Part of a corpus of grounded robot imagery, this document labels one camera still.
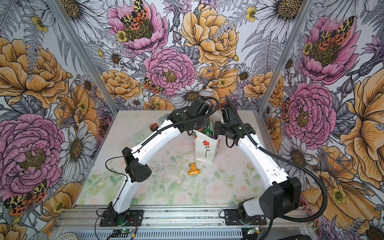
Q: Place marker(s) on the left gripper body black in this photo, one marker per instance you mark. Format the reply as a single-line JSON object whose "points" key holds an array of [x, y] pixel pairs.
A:
{"points": [[202, 123]]}

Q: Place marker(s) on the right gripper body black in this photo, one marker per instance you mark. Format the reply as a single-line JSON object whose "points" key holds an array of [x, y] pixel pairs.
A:
{"points": [[220, 129]]}

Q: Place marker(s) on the green yellow candy bag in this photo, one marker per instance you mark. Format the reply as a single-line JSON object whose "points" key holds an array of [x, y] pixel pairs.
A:
{"points": [[209, 130]]}

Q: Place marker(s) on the white paper bag red flower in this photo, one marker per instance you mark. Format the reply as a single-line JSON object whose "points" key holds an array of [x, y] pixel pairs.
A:
{"points": [[205, 147]]}

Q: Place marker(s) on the small orange snack packet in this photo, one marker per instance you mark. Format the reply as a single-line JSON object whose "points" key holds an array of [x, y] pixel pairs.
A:
{"points": [[193, 170]]}

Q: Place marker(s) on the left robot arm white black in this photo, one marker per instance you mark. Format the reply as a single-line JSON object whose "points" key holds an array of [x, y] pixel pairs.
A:
{"points": [[137, 170]]}

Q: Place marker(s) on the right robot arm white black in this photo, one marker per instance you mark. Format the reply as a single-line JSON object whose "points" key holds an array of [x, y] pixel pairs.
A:
{"points": [[282, 193]]}

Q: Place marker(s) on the black orange tape roll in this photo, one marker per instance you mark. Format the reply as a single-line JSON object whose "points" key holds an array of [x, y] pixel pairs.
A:
{"points": [[154, 127]]}

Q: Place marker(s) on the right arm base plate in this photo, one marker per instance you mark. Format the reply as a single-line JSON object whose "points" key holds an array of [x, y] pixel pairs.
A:
{"points": [[237, 217]]}

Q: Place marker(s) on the aluminium rail frame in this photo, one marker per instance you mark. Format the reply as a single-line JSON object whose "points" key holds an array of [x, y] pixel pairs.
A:
{"points": [[173, 223]]}

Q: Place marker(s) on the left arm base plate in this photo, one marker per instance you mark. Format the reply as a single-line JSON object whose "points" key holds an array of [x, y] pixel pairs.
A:
{"points": [[129, 218]]}

